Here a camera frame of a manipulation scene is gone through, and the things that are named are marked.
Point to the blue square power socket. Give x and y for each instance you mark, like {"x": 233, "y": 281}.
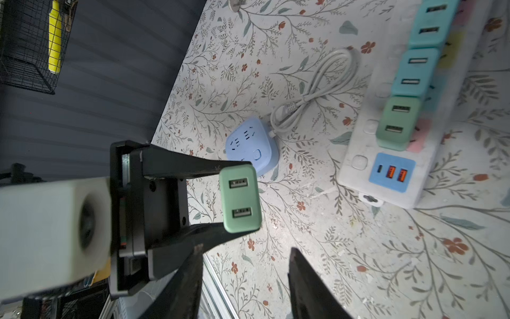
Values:
{"x": 252, "y": 142}

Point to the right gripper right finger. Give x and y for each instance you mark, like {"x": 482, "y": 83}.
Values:
{"x": 309, "y": 296}

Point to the black wire basket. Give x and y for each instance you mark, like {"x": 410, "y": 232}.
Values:
{"x": 25, "y": 40}

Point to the yellow marker pen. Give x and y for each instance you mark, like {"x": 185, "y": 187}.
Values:
{"x": 55, "y": 38}

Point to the teal plug adapter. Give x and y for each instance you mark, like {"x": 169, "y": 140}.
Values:
{"x": 415, "y": 73}
{"x": 432, "y": 24}

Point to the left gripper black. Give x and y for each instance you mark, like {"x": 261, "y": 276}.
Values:
{"x": 146, "y": 188}

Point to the long white power strip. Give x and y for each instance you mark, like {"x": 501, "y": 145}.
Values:
{"x": 381, "y": 175}

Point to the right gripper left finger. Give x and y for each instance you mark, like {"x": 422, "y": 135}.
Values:
{"x": 181, "y": 297}

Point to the green plug adapter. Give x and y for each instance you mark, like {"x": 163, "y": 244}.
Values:
{"x": 240, "y": 199}
{"x": 397, "y": 123}

